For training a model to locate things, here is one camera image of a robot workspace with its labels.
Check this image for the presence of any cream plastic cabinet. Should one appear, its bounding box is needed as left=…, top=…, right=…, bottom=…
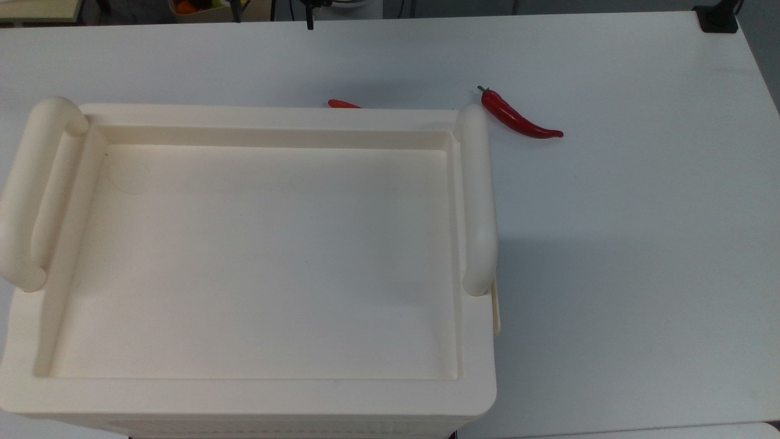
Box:
left=0, top=96, right=502, bottom=439

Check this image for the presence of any red chili pepper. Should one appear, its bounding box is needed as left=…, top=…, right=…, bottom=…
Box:
left=477, top=85, right=564, bottom=140

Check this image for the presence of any cream cabinet carry handle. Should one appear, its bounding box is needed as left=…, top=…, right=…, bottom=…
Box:
left=453, top=103, right=498, bottom=298
left=0, top=96, right=90, bottom=293

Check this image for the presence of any light wooden table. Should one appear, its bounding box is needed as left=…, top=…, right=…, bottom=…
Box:
left=0, top=0, right=84, bottom=27

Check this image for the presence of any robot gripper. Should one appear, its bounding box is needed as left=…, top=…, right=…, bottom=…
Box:
left=302, top=0, right=334, bottom=31

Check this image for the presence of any black table clamp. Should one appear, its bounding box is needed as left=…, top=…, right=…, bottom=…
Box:
left=693, top=0, right=740, bottom=34

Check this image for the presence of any cardboard box with fruit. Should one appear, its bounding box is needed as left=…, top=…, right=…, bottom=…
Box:
left=169, top=0, right=246, bottom=24

